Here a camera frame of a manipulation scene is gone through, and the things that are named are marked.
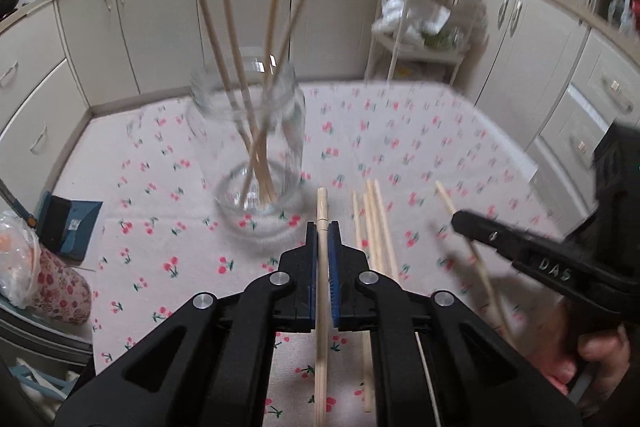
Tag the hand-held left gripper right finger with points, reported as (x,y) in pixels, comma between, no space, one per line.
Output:
(334,287)

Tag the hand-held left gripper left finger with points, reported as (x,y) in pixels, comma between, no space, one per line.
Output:
(313,277)

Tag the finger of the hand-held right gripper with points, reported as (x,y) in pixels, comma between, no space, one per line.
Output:
(490,237)

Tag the slim bamboo chopstick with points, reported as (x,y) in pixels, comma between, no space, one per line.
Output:
(272,22)
(292,22)
(387,232)
(237,52)
(372,227)
(445,199)
(323,207)
(217,47)

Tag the clear glass jar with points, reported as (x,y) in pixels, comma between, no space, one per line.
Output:
(210,107)

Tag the person's right hand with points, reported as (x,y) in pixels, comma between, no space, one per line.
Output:
(600,352)

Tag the floral cherry print tablecloth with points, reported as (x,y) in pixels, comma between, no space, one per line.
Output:
(150,157)

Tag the white rolling cart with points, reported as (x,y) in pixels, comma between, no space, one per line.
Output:
(400,47)

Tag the white plastic bag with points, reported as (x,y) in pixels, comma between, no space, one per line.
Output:
(407,14)

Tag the blue dustpan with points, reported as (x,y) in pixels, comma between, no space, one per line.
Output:
(70,227)

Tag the floral fabric bag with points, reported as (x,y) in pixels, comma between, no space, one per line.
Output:
(60,292)

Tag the cream base kitchen cabinets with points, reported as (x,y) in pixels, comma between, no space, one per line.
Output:
(150,32)

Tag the clear plastic bag with orange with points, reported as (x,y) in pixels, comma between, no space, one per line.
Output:
(17,252)

